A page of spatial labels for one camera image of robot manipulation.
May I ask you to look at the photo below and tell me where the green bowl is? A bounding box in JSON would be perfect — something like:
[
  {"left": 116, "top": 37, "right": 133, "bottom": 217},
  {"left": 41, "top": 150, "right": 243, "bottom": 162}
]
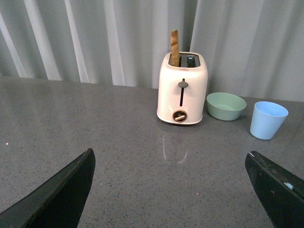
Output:
[{"left": 207, "top": 92, "right": 247, "bottom": 121}]

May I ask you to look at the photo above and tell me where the light blue cup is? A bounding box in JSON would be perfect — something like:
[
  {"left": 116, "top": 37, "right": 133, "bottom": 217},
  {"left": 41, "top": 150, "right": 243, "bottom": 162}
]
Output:
[{"left": 250, "top": 101, "right": 289, "bottom": 140}]

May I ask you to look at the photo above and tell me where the toasted bread slice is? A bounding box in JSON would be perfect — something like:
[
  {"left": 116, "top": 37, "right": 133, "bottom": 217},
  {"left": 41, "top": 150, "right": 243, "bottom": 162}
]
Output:
[{"left": 171, "top": 30, "right": 180, "bottom": 67}]

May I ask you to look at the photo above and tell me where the grey curtain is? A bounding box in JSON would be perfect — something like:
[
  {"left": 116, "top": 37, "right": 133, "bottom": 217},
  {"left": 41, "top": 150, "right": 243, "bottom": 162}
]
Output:
[{"left": 0, "top": 0, "right": 304, "bottom": 102}]

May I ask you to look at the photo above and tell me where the white two-slot toaster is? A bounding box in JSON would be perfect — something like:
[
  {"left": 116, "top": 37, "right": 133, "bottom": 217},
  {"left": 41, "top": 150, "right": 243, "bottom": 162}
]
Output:
[{"left": 157, "top": 52, "right": 208, "bottom": 125}]

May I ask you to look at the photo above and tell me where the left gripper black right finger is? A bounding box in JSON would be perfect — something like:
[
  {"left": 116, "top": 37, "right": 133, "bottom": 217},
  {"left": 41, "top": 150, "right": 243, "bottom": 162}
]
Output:
[{"left": 245, "top": 151, "right": 304, "bottom": 228}]

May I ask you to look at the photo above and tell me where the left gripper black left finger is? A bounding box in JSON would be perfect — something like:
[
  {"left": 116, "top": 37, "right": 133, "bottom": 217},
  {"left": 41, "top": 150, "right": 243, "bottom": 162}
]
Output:
[{"left": 0, "top": 148, "right": 95, "bottom": 228}]

